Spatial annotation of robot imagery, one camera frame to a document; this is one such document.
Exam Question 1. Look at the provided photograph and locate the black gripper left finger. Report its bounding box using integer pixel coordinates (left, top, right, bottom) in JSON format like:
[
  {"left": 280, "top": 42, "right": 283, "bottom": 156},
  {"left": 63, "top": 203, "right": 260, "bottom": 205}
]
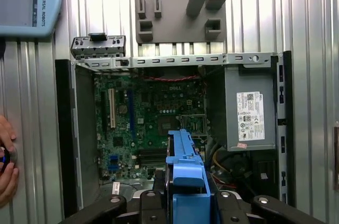
[{"left": 62, "top": 169, "right": 169, "bottom": 224}]

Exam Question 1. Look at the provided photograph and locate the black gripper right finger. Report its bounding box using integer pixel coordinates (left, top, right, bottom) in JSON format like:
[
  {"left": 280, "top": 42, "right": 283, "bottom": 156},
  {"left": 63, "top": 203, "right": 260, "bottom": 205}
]
[{"left": 215, "top": 190, "right": 327, "bottom": 224}]

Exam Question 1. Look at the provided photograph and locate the hard disk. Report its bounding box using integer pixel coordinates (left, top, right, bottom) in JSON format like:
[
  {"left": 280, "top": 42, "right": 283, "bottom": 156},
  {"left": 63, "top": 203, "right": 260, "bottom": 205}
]
[{"left": 164, "top": 128, "right": 218, "bottom": 224}]

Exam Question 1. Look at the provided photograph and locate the round black tool blue ring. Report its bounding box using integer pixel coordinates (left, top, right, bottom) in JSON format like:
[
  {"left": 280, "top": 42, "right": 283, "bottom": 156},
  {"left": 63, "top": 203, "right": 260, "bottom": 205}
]
[{"left": 0, "top": 146, "right": 18, "bottom": 173}]

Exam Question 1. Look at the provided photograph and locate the person's hand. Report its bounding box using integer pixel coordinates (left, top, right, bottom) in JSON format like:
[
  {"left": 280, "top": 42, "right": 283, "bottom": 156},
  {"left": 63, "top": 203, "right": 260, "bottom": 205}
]
[{"left": 0, "top": 114, "right": 20, "bottom": 207}]

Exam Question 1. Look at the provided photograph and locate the green motherboard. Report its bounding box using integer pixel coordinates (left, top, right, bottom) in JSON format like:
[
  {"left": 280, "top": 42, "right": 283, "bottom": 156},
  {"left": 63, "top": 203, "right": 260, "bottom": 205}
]
[{"left": 94, "top": 73, "right": 210, "bottom": 182}]

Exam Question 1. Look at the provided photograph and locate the grey power supply unit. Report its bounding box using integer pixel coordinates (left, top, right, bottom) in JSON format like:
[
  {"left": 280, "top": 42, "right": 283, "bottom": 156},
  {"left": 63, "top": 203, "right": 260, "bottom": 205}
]
[{"left": 224, "top": 66, "right": 278, "bottom": 153}]

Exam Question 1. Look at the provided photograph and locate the black expansion slot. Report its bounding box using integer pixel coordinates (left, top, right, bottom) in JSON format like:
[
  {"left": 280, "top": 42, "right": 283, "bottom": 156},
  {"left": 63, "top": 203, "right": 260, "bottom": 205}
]
[{"left": 101, "top": 91, "right": 108, "bottom": 135}]

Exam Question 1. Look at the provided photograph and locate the white expansion slot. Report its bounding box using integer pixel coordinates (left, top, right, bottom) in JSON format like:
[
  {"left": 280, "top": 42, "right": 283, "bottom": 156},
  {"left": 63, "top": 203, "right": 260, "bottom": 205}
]
[{"left": 108, "top": 88, "right": 117, "bottom": 129}]

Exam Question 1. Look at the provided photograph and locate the black open PC case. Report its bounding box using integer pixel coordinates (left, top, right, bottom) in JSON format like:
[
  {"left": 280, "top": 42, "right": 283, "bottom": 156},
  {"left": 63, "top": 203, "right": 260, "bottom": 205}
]
[{"left": 54, "top": 50, "right": 297, "bottom": 219}]

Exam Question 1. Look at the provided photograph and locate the black latch blue stripe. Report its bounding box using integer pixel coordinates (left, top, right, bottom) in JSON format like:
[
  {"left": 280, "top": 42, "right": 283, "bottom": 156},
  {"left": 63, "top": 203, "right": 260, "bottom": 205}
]
[{"left": 88, "top": 32, "right": 108, "bottom": 42}]

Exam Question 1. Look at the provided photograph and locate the grey parts rack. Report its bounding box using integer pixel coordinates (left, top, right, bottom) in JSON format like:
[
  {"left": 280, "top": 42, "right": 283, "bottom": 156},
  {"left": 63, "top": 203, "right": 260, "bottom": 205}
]
[{"left": 134, "top": 0, "right": 227, "bottom": 46}]

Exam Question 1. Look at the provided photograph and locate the pale blue teach pendant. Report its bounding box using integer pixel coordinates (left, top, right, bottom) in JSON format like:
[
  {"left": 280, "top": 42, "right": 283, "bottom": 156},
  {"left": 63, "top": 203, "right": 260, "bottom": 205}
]
[{"left": 0, "top": 0, "right": 64, "bottom": 38}]

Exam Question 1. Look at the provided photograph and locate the yellow black power wire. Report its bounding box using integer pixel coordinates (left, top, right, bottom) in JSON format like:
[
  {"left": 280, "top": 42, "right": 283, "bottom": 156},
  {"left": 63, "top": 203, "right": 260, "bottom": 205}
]
[{"left": 211, "top": 147, "right": 227, "bottom": 174}]

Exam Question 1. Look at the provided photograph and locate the metal socket cover frame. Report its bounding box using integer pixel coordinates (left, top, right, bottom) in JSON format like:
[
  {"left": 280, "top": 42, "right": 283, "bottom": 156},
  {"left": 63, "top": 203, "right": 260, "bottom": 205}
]
[{"left": 179, "top": 114, "right": 210, "bottom": 137}]

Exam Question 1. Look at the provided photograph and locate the red black fan wire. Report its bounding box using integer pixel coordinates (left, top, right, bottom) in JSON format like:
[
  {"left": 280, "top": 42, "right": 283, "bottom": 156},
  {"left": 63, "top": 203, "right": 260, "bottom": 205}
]
[{"left": 141, "top": 73, "right": 201, "bottom": 82}]

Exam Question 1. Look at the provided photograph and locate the grey metal card bracket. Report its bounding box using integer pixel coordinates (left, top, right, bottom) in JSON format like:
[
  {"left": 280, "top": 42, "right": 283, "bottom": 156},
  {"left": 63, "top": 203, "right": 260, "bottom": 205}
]
[{"left": 70, "top": 35, "right": 126, "bottom": 59}]

